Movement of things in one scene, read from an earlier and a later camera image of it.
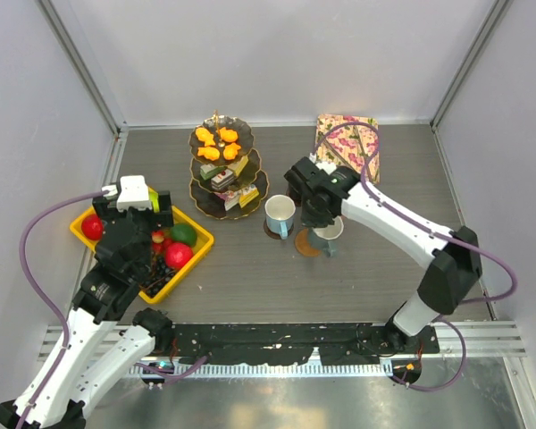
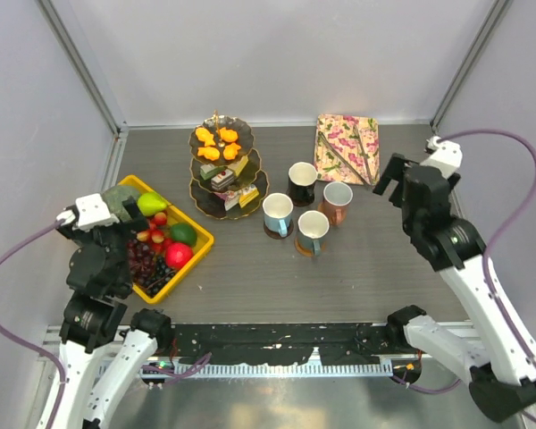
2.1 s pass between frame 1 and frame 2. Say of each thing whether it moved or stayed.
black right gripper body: moved
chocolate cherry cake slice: stayed
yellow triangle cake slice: stayed
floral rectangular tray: stayed
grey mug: moved
